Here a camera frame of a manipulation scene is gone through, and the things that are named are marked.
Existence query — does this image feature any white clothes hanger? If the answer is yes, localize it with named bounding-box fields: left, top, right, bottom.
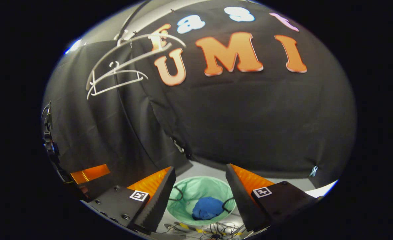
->
left=86, top=32, right=187, bottom=100

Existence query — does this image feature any tangle of black floor cables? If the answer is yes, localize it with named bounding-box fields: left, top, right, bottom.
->
left=163, top=222, right=247, bottom=240

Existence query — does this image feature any blue corduroy jacket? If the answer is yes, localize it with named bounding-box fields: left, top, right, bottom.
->
left=192, top=197, right=225, bottom=220

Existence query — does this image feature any black clothes rack rail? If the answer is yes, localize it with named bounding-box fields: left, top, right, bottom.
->
left=117, top=0, right=154, bottom=40

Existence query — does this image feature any green laundry hamper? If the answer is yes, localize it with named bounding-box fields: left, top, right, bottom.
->
left=166, top=176, right=237, bottom=226

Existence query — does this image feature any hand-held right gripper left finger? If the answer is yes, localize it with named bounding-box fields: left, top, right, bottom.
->
left=83, top=166, right=177, bottom=234

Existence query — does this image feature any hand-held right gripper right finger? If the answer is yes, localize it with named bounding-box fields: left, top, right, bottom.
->
left=225, top=163, right=319, bottom=233

